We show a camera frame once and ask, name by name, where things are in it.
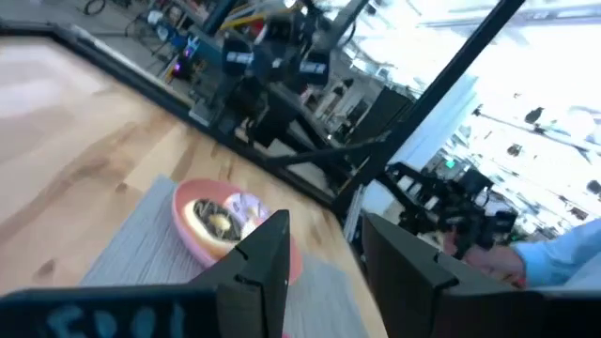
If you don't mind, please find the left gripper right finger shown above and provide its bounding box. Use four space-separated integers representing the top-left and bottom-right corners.
362 212 460 338

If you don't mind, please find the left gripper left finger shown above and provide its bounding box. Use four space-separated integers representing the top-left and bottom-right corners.
190 209 291 338

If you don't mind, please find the pink frosted donut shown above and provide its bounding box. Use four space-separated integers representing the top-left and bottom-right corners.
223 192 272 238

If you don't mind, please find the chocolate frosted donut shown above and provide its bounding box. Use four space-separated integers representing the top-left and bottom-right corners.
181 197 246 258

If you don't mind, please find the person's hand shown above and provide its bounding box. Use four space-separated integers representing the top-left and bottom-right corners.
443 234 527 288

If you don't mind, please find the salmon pink plate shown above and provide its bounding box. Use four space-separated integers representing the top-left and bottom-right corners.
171 177 304 286

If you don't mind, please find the grey woven placemat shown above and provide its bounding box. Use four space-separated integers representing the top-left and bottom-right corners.
79 174 372 338

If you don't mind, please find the black metal rig frame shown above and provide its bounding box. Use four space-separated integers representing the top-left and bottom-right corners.
0 0 525 217

